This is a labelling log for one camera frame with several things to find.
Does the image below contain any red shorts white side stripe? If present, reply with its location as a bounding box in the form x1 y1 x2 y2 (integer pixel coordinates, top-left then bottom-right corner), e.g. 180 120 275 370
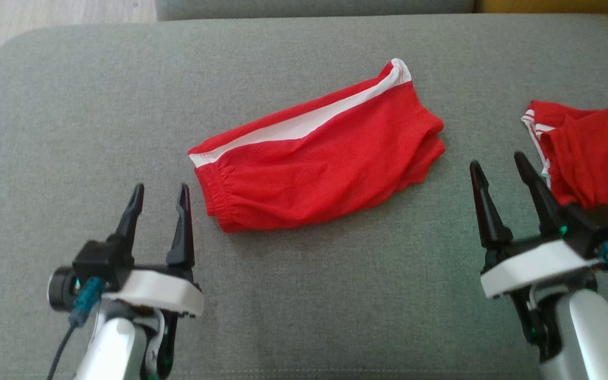
188 58 446 234

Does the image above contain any grey sofa back cushion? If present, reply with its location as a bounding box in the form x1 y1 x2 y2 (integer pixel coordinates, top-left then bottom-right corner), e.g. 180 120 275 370
155 0 477 22

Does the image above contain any grey sofa seat cushion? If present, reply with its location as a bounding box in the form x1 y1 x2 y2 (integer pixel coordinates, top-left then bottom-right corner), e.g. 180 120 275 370
0 13 608 380

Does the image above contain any left camera cable teal connector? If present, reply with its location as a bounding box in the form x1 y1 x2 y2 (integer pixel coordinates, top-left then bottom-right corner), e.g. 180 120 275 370
47 277 106 380

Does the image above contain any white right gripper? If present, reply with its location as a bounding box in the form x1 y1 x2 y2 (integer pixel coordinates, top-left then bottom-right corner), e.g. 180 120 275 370
469 151 603 362

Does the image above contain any red white sports jersey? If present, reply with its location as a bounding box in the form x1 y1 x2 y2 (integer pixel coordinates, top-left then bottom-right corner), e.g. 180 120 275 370
521 100 608 235

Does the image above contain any black round left gripper motor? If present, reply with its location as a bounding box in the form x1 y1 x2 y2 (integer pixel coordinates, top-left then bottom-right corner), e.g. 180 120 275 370
48 267 80 312

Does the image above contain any yellow sofa cushion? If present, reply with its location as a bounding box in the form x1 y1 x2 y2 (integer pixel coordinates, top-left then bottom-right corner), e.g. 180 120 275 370
474 0 608 15

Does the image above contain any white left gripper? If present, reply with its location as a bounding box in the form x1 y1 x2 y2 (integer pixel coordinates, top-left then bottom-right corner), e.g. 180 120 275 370
104 183 204 378

